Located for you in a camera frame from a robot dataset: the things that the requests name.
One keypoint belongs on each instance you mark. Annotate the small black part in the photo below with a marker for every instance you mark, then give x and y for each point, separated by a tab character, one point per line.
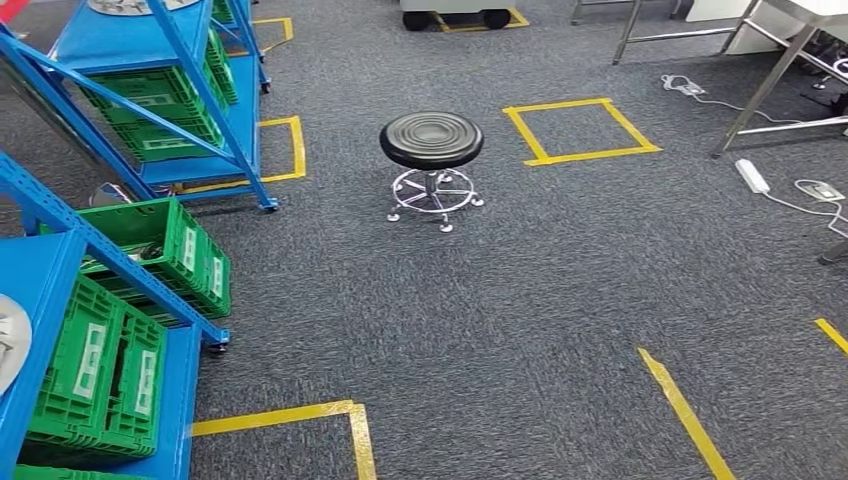
151	252

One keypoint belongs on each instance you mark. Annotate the blue metal shelf rack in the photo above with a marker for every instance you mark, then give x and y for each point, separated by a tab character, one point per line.
33	265
132	33

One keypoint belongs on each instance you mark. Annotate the chrome stool base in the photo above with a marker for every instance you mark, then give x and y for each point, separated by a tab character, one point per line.
430	139

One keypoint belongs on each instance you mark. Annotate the yellow floor tape square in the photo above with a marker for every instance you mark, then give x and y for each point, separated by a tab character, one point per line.
536	142
361	437

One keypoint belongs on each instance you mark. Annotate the green plastic crate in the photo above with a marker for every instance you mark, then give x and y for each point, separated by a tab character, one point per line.
66	473
192	248
142	391
66	378
222	73
166	89
222	10
212	298
166	142

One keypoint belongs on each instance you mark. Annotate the white wheeled cart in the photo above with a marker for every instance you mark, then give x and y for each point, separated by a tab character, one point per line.
457	6

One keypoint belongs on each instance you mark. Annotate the white power strip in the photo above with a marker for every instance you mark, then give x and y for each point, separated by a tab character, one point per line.
752	175

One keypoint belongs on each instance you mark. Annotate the grey wheel cover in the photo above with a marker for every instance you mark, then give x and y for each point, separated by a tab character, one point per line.
13	344
126	5

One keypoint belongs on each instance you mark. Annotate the white power adapter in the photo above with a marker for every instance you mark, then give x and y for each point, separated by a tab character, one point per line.
821	191

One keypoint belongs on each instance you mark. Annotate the steel table frame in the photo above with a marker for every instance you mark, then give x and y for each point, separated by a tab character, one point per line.
576	13
626	30

